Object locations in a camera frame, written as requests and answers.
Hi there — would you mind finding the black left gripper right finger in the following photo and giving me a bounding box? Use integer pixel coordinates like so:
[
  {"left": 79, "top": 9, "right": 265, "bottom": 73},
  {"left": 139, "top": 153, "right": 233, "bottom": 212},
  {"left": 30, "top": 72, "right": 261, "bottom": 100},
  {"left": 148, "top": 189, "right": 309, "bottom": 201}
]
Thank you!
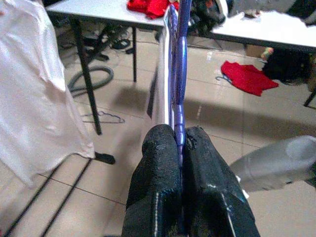
[{"left": 183, "top": 126, "right": 261, "bottom": 237}]

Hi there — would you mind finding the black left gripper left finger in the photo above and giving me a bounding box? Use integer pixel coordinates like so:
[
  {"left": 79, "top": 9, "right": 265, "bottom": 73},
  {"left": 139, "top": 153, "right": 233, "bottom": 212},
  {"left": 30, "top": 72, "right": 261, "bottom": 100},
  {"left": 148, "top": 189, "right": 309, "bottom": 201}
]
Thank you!
[{"left": 122, "top": 124, "right": 183, "bottom": 237}]

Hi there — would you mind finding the purple plastic hanger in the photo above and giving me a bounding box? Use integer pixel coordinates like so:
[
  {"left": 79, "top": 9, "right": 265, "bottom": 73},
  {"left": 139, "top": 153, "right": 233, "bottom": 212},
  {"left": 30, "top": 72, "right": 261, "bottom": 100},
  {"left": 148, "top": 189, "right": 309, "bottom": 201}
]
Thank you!
[{"left": 168, "top": 0, "right": 193, "bottom": 163}]

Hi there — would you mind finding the red garment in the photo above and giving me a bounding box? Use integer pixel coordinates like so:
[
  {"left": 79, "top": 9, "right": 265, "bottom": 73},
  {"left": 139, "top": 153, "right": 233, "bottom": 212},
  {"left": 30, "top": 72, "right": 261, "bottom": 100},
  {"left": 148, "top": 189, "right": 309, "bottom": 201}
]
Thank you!
[
  {"left": 220, "top": 60, "right": 280, "bottom": 97},
  {"left": 126, "top": 0, "right": 180, "bottom": 20}
]

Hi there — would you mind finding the blue plastic hanger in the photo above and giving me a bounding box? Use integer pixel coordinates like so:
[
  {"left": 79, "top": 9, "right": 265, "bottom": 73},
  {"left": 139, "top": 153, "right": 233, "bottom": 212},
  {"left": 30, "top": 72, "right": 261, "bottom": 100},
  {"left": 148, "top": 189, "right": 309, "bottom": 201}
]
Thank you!
[{"left": 215, "top": 75, "right": 233, "bottom": 84}]

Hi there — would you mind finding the chrome black clothes rack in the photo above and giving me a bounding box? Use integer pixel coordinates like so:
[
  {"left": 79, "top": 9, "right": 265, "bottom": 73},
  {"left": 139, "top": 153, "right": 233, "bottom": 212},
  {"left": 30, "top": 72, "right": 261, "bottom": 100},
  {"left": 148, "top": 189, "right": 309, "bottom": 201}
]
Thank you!
[{"left": 0, "top": 152, "right": 116, "bottom": 237}]

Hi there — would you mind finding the black chair base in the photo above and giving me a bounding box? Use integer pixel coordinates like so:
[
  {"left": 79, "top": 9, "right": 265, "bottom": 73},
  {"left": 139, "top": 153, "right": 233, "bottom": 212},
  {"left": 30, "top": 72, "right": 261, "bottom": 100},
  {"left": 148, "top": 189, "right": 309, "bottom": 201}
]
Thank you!
[{"left": 83, "top": 24, "right": 135, "bottom": 62}]

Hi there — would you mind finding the black bag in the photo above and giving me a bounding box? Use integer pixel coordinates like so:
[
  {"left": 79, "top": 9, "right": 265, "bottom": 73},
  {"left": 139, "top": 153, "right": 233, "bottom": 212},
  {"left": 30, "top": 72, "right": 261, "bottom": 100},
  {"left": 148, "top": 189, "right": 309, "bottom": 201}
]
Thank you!
[{"left": 262, "top": 48, "right": 312, "bottom": 84}]

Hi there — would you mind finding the white t-shirt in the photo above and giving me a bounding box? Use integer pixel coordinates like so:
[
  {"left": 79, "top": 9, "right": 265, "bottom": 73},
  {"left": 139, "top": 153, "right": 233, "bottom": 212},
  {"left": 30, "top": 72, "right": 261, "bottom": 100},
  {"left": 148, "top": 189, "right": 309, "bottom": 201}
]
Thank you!
[{"left": 0, "top": 0, "right": 96, "bottom": 190}]

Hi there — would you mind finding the brown cardboard box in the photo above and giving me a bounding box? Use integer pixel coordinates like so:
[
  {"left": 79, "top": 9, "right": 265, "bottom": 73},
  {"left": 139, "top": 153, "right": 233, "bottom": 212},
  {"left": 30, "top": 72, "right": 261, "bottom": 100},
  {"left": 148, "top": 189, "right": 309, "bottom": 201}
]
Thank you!
[{"left": 245, "top": 43, "right": 267, "bottom": 59}]

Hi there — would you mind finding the colourful toy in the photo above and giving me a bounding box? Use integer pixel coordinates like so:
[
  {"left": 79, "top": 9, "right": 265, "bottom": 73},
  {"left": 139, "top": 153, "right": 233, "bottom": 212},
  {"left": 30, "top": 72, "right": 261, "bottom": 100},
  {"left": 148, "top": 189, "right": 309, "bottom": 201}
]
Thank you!
[{"left": 261, "top": 46, "right": 275, "bottom": 61}]

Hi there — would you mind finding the white work table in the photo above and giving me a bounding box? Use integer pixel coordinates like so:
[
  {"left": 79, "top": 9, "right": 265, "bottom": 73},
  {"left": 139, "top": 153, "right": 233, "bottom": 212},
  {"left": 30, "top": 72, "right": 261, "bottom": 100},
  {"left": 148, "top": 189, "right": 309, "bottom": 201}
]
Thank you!
[{"left": 45, "top": 0, "right": 166, "bottom": 136}]

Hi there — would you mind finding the grey hose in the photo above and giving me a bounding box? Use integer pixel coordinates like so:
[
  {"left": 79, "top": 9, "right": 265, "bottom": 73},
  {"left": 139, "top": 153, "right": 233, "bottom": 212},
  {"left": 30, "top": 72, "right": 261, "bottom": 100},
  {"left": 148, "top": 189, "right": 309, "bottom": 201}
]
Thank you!
[{"left": 67, "top": 64, "right": 115, "bottom": 94}]

